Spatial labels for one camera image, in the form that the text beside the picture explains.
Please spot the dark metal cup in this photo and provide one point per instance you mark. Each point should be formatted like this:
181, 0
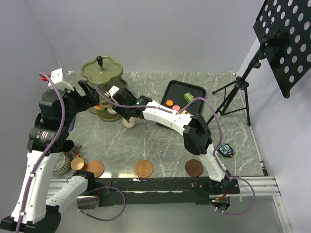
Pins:
70, 148

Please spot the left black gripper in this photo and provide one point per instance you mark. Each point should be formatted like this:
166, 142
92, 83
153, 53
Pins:
91, 99

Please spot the light wooden coaster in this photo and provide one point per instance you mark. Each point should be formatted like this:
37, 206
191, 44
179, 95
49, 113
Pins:
143, 169
96, 167

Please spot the small owl sticker box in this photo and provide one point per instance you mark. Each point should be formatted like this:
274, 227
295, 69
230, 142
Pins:
226, 150

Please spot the metal tongs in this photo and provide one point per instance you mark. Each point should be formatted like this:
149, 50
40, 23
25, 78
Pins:
114, 109

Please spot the light wooden coaster left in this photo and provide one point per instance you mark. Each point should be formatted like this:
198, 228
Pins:
96, 167

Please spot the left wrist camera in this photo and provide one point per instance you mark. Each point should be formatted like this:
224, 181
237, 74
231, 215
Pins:
58, 78

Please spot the purple handled tool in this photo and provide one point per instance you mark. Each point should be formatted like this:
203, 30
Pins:
72, 125

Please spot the orange glazed donut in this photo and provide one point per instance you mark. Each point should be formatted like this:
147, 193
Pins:
99, 108

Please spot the green three-tier serving stand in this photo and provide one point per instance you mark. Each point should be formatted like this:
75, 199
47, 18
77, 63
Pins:
105, 72

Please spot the black perforated board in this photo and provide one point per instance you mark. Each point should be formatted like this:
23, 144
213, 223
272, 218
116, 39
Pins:
286, 24

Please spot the orange flower cookie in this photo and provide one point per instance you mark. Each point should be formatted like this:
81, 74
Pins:
169, 103

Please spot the black tripod stand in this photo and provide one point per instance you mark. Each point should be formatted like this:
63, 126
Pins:
240, 83

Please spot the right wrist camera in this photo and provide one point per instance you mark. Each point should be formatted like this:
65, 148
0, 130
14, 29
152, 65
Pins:
112, 91

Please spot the green layered cake slice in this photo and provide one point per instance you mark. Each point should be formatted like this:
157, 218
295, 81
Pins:
188, 97

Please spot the dark wooden coaster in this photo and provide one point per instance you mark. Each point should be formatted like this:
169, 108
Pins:
194, 168

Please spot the pink macaron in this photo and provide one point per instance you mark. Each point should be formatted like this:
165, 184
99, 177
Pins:
176, 107

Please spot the ribbed grey bowl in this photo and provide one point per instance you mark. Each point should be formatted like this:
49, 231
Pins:
63, 164

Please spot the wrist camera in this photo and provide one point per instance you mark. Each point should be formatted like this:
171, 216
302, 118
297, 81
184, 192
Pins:
58, 78
112, 91

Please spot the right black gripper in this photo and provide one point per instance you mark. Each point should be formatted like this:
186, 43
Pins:
119, 109

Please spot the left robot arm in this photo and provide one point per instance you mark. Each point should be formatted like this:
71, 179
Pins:
34, 211

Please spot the light wooden coaster middle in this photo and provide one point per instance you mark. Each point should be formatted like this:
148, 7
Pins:
143, 169

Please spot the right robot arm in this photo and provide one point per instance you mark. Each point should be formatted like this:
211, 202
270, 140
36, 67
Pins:
194, 129

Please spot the white cream donut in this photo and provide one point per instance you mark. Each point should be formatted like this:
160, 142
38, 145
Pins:
128, 123

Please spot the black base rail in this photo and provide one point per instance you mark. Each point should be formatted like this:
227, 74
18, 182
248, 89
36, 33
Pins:
117, 191

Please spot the copper cup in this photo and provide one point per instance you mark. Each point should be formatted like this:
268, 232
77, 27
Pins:
78, 163

